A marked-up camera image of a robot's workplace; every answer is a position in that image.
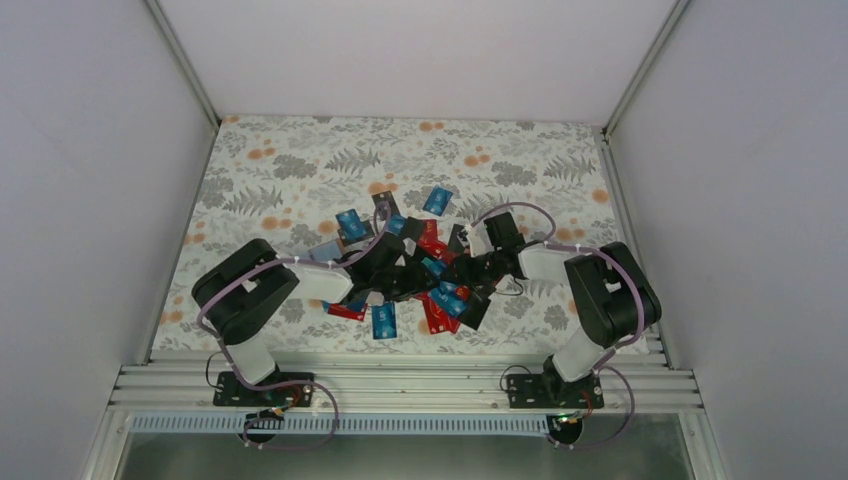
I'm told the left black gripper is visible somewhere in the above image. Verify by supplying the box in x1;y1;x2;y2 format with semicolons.
371;261;439;303

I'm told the tan leather card holder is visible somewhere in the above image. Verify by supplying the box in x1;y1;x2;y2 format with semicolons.
308;239;344;262

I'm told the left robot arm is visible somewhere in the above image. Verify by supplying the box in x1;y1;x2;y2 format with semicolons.
191;234;440;405

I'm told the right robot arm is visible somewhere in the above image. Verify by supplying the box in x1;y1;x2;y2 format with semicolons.
441;210;662;407

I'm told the black card bottom right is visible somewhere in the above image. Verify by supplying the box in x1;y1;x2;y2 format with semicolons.
457;294;491;331

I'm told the red card top centre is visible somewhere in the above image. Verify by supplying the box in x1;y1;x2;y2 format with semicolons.
418;219;447;259

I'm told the red card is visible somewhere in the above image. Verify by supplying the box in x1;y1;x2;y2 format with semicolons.
418;219;447;259
422;300;460;335
324;302;367;322

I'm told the blue logo card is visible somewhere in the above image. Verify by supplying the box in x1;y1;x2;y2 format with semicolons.
428;289;467;318

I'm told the blue card far left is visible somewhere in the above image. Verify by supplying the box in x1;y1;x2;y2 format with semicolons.
336;209;367;241

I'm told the red card bottom centre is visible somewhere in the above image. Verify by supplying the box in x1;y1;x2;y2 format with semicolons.
422;300;460;335

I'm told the red card bottom left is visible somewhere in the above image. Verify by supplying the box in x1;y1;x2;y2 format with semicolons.
324;302;367;322

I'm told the blue card top right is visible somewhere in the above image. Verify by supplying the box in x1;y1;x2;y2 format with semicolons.
422;186;454;217

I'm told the floral patterned table mat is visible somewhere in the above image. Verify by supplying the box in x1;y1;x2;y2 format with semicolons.
153;115;619;354

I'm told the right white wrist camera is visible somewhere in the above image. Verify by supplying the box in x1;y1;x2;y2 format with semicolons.
464;223;492;257

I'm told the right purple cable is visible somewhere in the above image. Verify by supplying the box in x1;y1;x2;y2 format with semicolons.
471;201;647;453

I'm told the purple cable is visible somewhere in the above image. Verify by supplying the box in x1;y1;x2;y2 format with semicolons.
196;201;393;453
471;201;647;453

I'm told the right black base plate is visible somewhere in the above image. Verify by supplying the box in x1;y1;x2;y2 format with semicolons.
505;373;605;410

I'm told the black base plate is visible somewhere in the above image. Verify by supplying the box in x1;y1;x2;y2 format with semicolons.
505;373;605;410
212;372;314;408

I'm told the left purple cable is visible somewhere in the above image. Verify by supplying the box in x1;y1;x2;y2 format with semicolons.
196;201;393;453

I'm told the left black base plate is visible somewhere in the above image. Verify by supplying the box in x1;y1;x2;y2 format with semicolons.
212;372;314;408

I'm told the aluminium rail frame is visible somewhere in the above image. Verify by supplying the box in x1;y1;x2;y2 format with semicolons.
108;351;703;414

